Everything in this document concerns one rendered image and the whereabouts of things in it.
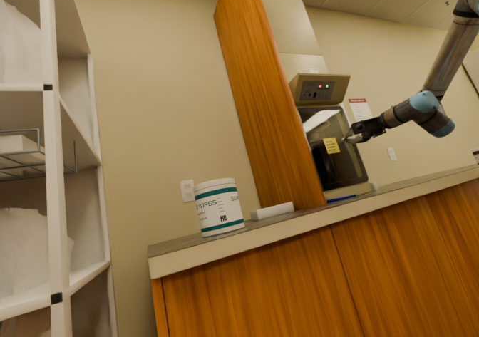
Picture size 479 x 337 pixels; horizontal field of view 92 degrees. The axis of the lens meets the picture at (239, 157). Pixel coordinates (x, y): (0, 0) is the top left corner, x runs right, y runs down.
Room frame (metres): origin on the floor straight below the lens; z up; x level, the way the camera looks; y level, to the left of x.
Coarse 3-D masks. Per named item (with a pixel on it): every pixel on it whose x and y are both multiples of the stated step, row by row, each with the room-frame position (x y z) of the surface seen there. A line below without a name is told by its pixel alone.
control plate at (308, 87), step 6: (306, 84) 0.97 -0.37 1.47; (312, 84) 0.98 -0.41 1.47; (318, 84) 0.99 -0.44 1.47; (324, 84) 1.01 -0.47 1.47; (330, 84) 1.03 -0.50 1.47; (306, 90) 0.99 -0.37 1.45; (312, 90) 1.00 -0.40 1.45; (318, 90) 1.02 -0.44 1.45; (324, 90) 1.03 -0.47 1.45; (330, 90) 1.05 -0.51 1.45; (300, 96) 0.99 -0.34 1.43; (306, 96) 1.01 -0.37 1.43; (312, 96) 1.02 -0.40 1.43; (318, 96) 1.04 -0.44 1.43; (324, 96) 1.06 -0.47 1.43; (330, 96) 1.07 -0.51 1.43
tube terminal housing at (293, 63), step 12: (288, 60) 1.05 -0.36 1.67; (300, 60) 1.08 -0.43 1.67; (312, 60) 1.12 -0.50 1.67; (288, 72) 1.04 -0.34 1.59; (300, 72) 1.07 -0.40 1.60; (324, 72) 1.14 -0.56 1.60; (324, 192) 1.04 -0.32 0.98; (336, 192) 1.06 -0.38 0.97; (348, 192) 1.09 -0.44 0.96; (360, 192) 1.12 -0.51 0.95
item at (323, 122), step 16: (304, 112) 1.04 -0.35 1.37; (320, 112) 1.07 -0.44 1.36; (336, 112) 1.12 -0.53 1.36; (304, 128) 1.02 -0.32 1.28; (320, 128) 1.06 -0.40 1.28; (336, 128) 1.10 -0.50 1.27; (320, 144) 1.05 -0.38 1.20; (352, 144) 1.13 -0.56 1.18; (320, 160) 1.04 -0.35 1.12; (336, 160) 1.07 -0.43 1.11; (352, 160) 1.11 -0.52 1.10; (320, 176) 1.02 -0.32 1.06; (336, 176) 1.06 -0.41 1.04; (352, 176) 1.10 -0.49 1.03
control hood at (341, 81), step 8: (296, 80) 0.94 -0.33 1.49; (304, 80) 0.95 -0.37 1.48; (312, 80) 0.97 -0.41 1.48; (320, 80) 0.99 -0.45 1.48; (328, 80) 1.01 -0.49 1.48; (336, 80) 1.03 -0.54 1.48; (344, 80) 1.05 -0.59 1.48; (296, 88) 0.96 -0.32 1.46; (336, 88) 1.06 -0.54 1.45; (344, 88) 1.08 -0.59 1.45; (296, 96) 0.98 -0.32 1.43; (336, 96) 1.09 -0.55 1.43; (344, 96) 1.11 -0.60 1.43; (296, 104) 1.02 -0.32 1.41; (304, 104) 1.05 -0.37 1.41
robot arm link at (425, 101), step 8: (416, 96) 0.76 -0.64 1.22; (424, 96) 0.74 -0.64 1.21; (432, 96) 0.75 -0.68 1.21; (400, 104) 0.81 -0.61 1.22; (408, 104) 0.78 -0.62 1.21; (416, 104) 0.76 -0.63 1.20; (424, 104) 0.74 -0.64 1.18; (432, 104) 0.74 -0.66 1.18; (400, 112) 0.81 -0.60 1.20; (408, 112) 0.79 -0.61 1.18; (416, 112) 0.77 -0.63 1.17; (424, 112) 0.76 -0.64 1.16; (432, 112) 0.77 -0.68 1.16; (400, 120) 0.83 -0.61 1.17; (408, 120) 0.82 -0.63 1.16; (416, 120) 0.81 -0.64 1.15; (424, 120) 0.80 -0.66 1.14
